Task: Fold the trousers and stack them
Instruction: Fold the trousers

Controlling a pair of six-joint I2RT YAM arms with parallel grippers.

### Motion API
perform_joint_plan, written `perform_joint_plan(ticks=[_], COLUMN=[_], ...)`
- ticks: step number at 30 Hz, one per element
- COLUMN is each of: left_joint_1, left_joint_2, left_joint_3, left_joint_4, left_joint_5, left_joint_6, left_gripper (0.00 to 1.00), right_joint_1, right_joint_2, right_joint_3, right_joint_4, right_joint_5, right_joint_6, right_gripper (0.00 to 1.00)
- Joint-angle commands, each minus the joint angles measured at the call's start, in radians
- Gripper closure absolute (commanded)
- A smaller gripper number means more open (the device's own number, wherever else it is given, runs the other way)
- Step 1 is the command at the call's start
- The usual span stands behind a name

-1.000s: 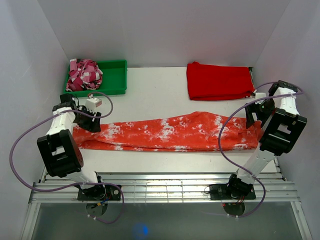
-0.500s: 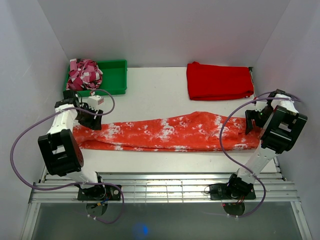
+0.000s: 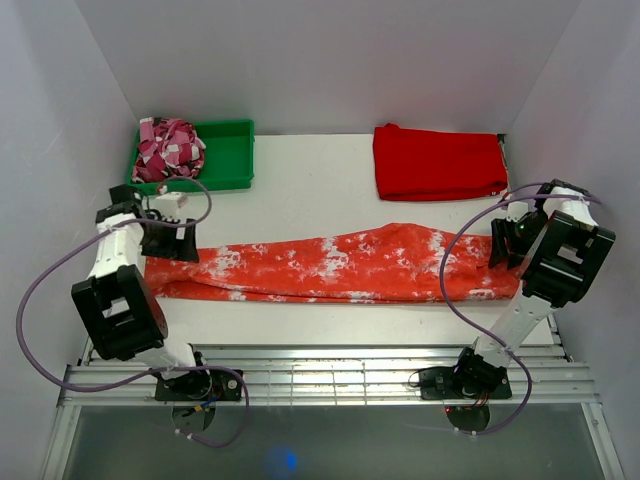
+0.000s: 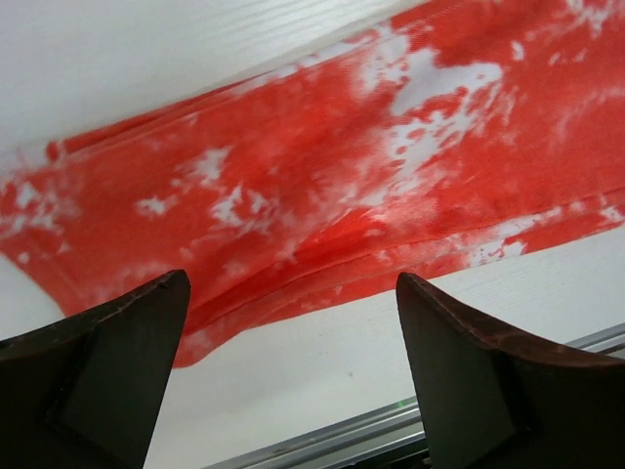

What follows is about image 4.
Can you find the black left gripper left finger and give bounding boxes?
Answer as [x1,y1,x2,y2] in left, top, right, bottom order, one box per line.
[1,270,189,468]

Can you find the red white tie-dye trousers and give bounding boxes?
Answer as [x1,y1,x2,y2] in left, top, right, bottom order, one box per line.
[1,1,624,367]

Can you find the aluminium table frame rail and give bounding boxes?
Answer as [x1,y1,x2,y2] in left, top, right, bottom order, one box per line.
[204,324,625,469]

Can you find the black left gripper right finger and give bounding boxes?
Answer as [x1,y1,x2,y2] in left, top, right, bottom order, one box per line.
[396,273,624,468]

